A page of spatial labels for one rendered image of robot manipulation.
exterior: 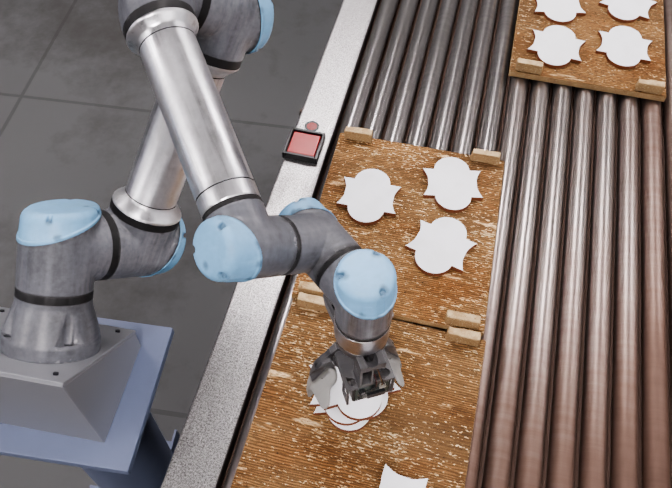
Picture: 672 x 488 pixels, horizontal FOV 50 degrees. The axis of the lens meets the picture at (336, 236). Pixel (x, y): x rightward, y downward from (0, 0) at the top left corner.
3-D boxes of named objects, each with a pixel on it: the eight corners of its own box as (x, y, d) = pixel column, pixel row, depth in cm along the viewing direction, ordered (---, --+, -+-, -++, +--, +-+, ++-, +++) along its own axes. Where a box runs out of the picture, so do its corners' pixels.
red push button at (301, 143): (286, 155, 152) (286, 151, 151) (294, 135, 156) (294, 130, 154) (314, 160, 151) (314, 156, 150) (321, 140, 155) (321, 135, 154)
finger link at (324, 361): (304, 381, 108) (337, 351, 103) (301, 372, 109) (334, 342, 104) (328, 382, 111) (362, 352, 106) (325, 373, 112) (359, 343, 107)
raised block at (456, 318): (443, 324, 127) (445, 317, 125) (445, 315, 128) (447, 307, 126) (478, 331, 126) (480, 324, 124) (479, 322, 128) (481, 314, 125)
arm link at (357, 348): (327, 300, 96) (385, 285, 97) (327, 317, 99) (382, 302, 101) (344, 349, 91) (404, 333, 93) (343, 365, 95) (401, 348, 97)
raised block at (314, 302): (296, 306, 129) (296, 299, 127) (299, 298, 130) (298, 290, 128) (328, 314, 128) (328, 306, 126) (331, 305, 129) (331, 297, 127)
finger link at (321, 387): (302, 423, 109) (336, 393, 104) (291, 387, 112) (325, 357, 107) (318, 422, 111) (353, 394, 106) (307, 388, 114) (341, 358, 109)
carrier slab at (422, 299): (291, 298, 132) (291, 294, 130) (340, 137, 155) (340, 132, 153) (482, 337, 128) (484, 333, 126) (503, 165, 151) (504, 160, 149)
